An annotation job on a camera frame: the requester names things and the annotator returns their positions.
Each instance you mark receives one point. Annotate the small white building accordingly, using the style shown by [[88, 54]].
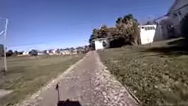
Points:
[[98, 44]]

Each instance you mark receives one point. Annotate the grey asphalt path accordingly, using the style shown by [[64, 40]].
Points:
[[85, 80]]

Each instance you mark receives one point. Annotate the row of distant houses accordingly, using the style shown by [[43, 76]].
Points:
[[65, 52]]

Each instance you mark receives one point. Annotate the group of green trees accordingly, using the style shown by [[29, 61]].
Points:
[[126, 28]]

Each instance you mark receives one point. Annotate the white building with windows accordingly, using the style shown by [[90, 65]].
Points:
[[147, 35]]

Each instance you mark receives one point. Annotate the dry grass field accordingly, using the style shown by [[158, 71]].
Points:
[[30, 74], [151, 76]]

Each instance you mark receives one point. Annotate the large grey building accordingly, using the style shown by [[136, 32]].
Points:
[[187, 2]]

